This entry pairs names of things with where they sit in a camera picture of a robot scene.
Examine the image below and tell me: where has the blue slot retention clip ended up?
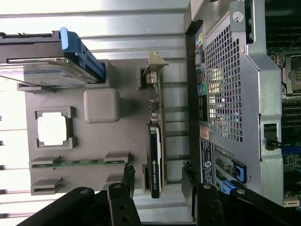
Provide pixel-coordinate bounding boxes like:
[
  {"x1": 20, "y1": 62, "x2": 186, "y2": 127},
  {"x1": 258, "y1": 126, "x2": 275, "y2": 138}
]
[
  {"x1": 231, "y1": 160, "x2": 247, "y2": 184},
  {"x1": 221, "y1": 180, "x2": 239, "y2": 196}
]

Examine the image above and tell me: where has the green loose RAM stick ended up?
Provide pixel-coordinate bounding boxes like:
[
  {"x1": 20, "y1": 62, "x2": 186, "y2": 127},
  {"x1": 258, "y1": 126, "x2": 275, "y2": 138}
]
[{"x1": 32, "y1": 159, "x2": 125, "y2": 169}]

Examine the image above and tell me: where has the grey printed parts rack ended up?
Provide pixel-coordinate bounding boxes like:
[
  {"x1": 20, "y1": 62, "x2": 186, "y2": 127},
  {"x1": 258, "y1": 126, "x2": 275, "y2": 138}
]
[{"x1": 16, "y1": 58, "x2": 165, "y2": 196}]

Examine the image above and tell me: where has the silver CPU chip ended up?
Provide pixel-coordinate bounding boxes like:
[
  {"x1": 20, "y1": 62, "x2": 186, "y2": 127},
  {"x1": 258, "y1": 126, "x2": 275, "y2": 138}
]
[{"x1": 37, "y1": 112, "x2": 69, "y2": 146}]

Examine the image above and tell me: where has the open black PC case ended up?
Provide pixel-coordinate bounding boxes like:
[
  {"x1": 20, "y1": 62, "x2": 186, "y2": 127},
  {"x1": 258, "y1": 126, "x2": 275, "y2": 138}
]
[{"x1": 184, "y1": 0, "x2": 301, "y2": 208}]

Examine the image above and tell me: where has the green motherboard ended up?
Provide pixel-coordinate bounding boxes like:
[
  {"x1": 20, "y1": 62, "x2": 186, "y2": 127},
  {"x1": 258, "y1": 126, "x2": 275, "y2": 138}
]
[{"x1": 265, "y1": 0, "x2": 301, "y2": 205}]

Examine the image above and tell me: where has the metal CPU socket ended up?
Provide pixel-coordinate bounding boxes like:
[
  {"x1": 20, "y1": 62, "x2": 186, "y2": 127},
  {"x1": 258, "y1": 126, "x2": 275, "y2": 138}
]
[{"x1": 270, "y1": 54, "x2": 301, "y2": 95}]

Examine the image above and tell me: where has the hard disk in blue caddy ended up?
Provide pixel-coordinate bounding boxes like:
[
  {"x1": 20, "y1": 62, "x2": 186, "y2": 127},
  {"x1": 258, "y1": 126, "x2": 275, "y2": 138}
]
[{"x1": 0, "y1": 27, "x2": 105, "y2": 87}]

